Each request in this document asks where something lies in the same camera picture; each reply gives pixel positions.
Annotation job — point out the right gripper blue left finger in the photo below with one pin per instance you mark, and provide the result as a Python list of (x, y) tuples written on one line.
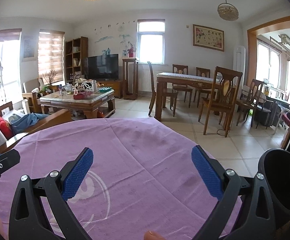
[(74, 172)]

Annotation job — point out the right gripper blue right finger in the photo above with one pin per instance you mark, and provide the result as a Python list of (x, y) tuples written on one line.
[(210, 171)]

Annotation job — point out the red cushion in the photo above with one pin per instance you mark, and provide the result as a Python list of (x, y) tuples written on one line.
[(6, 128)]

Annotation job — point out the wooden sofa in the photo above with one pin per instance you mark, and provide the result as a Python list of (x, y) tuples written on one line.
[(25, 124)]

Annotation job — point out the purple tablecloth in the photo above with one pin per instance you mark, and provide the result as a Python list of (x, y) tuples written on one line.
[(142, 177)]

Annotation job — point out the wooden coffee table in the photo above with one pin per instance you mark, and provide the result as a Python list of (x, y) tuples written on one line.
[(95, 105)]

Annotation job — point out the front wooden dining chair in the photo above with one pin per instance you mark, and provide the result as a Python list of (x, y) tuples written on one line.
[(223, 96)]

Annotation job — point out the tall wooden plant stand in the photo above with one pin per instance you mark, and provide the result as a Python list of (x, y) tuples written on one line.
[(130, 78)]

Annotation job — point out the wooden dining table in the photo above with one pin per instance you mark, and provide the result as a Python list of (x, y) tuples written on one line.
[(179, 79)]

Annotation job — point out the black television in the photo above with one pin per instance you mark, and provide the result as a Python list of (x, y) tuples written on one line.
[(103, 67)]

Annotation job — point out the white floor air conditioner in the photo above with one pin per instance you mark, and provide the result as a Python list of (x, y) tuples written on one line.
[(239, 54)]

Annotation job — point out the wooden bookshelf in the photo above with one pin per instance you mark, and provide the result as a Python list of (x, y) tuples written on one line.
[(76, 52)]

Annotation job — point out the framed floral painting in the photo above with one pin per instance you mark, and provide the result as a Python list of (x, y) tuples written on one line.
[(207, 37)]

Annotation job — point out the hanging pendant lamp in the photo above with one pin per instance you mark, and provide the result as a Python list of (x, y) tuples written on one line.
[(227, 11)]

